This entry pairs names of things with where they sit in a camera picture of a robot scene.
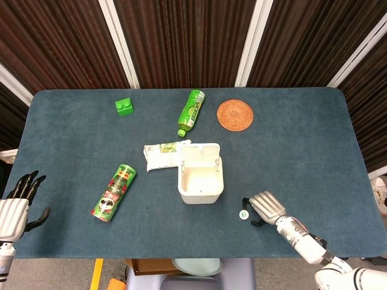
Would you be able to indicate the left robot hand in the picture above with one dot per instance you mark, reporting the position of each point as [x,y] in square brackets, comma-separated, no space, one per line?
[13,217]

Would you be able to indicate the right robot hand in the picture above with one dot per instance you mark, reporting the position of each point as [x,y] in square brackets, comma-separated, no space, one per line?
[269,207]

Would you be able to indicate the small white green cap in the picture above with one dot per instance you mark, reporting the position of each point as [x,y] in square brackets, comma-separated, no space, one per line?
[243,214]

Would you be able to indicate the white plastic box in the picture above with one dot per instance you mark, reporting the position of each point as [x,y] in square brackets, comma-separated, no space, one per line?
[199,197]

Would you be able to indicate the white plastic container lid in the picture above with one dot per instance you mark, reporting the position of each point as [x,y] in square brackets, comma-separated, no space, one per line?
[199,154]

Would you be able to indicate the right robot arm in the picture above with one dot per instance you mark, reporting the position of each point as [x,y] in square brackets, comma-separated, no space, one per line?
[305,241]

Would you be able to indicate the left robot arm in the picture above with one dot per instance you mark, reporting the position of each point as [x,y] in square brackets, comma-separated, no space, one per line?
[6,259]

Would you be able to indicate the green Pringles can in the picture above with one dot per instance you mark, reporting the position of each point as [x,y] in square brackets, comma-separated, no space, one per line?
[113,193]

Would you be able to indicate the blue table cloth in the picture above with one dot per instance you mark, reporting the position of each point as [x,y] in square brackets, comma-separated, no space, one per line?
[287,166]

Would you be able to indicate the white flat object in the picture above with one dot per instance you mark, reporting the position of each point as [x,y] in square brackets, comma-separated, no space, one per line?
[7,155]

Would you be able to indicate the purple plastic stool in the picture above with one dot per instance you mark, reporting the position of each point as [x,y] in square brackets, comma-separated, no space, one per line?
[236,278]

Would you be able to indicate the pale green plate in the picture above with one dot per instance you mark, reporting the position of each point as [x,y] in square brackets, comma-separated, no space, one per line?
[199,267]

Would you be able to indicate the brown pleated screen panel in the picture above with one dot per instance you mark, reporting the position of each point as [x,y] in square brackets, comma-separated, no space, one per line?
[372,105]
[187,42]
[9,121]
[60,45]
[308,42]

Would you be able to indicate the orange woven coaster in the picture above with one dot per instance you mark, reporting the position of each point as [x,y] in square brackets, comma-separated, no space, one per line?
[235,115]

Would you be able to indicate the white shoes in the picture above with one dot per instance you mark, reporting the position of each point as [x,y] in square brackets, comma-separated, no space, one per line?
[381,193]

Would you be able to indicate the white snack packet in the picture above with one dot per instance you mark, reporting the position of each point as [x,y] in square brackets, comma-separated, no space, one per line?
[160,158]

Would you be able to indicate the green drink bottle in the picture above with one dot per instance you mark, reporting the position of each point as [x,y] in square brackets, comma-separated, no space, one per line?
[190,113]

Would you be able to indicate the orange plastic object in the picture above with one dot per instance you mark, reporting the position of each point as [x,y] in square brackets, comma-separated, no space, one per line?
[116,285]

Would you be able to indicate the brown cardboard box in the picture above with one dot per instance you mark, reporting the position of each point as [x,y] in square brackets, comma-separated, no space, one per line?
[151,267]

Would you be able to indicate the green toy brick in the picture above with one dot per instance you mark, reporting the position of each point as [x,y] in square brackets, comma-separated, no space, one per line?
[124,107]

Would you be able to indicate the white screen frame post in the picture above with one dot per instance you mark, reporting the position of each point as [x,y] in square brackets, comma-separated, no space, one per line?
[15,86]
[251,45]
[120,45]
[359,56]

